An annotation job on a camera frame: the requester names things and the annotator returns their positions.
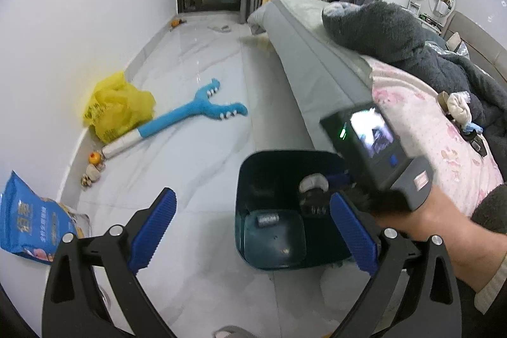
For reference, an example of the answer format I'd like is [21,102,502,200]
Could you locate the right hand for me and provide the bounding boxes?
[375,185,506,292]

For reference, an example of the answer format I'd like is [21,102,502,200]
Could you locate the black tissue packet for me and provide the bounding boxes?
[461,131,487,158]

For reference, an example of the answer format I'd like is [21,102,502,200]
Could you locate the pink cartoon print blanket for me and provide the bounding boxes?
[365,57,504,216]

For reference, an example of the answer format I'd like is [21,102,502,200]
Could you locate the cardboard tape roll core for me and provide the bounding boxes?
[437,91,449,113]

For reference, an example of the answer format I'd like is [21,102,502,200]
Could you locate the white floor slipper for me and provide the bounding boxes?
[208,25,231,34]

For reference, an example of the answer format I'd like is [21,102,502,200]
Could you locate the small duck keychain toys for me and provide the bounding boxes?
[81,151,105,189]

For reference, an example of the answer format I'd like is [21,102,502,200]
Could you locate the white sock ball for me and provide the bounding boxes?
[447,91,472,125]

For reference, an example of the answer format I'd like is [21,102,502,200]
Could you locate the orange black floor item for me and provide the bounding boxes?
[169,18,186,31]

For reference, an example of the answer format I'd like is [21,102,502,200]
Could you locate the yellow plastic bag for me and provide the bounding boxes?
[82,71,156,144]

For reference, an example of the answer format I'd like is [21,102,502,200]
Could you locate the white dressing table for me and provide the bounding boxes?
[407,0,443,35]

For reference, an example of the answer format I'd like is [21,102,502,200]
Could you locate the blue tissue packet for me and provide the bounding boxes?
[462,122,483,134]

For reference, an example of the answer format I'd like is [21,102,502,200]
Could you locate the blue snack bag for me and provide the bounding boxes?
[1,172,91,264]

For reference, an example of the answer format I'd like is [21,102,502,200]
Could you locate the grey mattress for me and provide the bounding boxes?
[247,0,372,152]

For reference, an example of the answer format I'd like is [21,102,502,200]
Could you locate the blue white patterned duvet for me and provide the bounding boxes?
[423,28,471,60]

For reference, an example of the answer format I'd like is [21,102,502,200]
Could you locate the grey upholstered headboard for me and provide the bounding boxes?
[442,11,507,86]

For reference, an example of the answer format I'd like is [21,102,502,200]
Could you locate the dark teal trash bin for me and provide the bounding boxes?
[234,150,350,271]

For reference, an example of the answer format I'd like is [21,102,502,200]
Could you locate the blue plush slingshot toy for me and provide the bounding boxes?
[101,78,248,160]

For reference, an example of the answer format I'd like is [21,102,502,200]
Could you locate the dark grey fleece blanket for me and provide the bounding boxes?
[321,2,506,176]

